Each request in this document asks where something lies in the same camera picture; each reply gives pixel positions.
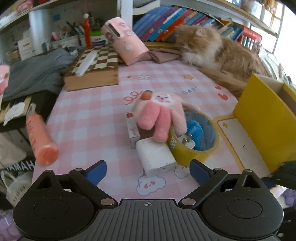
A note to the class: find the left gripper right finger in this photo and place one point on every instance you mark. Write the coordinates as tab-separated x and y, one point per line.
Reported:
209	181

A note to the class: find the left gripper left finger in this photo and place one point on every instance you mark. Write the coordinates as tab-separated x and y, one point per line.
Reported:
87	181

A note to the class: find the yellow tape roll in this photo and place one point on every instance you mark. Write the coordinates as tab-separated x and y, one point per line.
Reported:
182	154

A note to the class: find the small white plug charger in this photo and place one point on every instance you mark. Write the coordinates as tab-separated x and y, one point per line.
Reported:
187	141

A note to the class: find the white large power adapter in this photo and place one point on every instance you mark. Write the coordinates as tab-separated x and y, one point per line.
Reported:
155	157

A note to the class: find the small white red box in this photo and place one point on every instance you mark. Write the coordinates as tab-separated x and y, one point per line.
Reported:
133	132

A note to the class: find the pink plush glove toy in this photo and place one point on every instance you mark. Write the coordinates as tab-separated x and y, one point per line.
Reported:
159	110

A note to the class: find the orange pink bottle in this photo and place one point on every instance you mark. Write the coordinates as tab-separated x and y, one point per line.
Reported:
44	149

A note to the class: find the blue crumpled ball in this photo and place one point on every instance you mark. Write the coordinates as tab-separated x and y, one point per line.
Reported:
195	129

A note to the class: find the pink checkered tablecloth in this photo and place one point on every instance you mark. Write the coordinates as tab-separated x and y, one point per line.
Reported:
91	125

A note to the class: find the yellow cardboard box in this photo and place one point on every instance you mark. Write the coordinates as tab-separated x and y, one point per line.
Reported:
266	110

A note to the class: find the wooden chess board box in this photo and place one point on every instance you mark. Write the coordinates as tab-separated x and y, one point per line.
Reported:
103	70

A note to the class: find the grey folded cloth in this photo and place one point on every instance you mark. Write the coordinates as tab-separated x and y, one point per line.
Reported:
39	73

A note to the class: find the white comb on chessboard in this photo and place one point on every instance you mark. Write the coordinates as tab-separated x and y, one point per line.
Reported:
85	64

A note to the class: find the mauve folded cloth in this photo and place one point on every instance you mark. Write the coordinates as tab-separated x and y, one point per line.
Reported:
162	55

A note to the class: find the orange fluffy cat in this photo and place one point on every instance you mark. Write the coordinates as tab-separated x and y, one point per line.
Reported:
223	60

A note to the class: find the pink glove on rack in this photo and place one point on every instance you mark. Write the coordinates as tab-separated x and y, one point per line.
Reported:
4	79

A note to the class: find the pink cylindrical case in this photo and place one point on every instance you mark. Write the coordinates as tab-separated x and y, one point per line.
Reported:
126	43

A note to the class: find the white bookshelf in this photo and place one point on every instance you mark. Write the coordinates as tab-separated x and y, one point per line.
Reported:
41	22

